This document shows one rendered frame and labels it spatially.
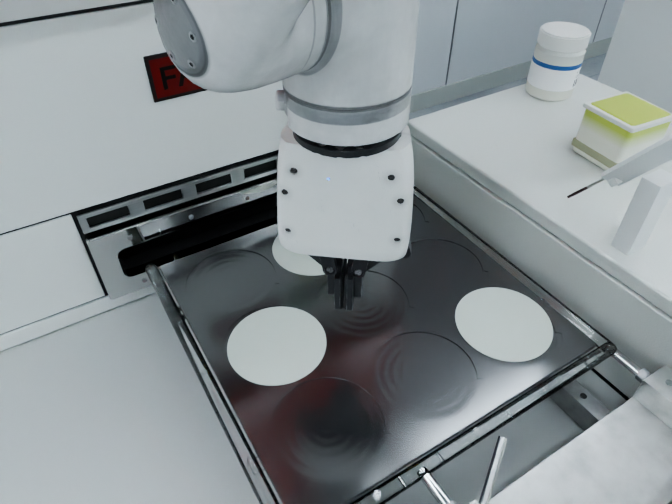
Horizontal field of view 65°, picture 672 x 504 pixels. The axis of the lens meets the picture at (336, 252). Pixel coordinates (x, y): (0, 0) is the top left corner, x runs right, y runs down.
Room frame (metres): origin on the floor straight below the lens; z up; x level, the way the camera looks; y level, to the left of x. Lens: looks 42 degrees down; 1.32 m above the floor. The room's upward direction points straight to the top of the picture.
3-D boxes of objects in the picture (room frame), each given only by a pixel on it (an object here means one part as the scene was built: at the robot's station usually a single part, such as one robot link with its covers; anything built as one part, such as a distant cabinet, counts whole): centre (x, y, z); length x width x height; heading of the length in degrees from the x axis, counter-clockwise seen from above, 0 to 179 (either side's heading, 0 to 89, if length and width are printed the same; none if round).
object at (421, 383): (0.39, -0.03, 0.90); 0.34 x 0.34 x 0.01; 31
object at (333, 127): (0.33, -0.01, 1.16); 0.09 x 0.08 x 0.03; 82
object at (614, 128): (0.58, -0.35, 1.00); 0.07 x 0.07 x 0.07; 26
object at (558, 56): (0.77, -0.33, 1.01); 0.07 x 0.07 x 0.10
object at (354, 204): (0.33, -0.01, 1.10); 0.10 x 0.07 x 0.11; 82
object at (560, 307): (0.48, -0.18, 0.90); 0.37 x 0.01 x 0.01; 31
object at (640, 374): (0.31, -0.29, 0.89); 0.05 x 0.01 x 0.01; 31
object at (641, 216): (0.43, -0.29, 1.03); 0.06 x 0.04 x 0.13; 31
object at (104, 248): (0.56, 0.09, 0.89); 0.44 x 0.02 x 0.10; 121
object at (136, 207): (0.57, 0.10, 0.96); 0.44 x 0.01 x 0.02; 121
